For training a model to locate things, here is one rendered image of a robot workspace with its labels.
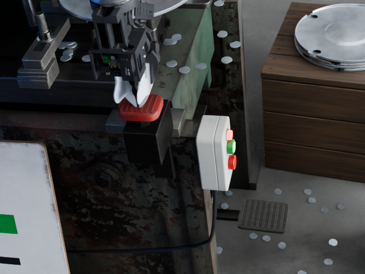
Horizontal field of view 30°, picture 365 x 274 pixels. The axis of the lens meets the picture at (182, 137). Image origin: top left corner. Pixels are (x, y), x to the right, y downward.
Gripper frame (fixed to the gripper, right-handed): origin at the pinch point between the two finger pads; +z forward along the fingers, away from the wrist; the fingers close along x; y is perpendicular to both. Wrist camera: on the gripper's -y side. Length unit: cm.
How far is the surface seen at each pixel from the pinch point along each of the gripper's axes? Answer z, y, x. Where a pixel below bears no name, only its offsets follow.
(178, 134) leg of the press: 12.9, -6.1, 3.9
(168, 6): -2.6, -24.4, -0.4
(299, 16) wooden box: 41, -93, 18
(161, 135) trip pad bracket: 7.1, 0.8, 3.0
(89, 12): -2.5, -22.0, -15.3
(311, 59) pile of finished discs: 39, -69, 23
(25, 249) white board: 43, 0, -32
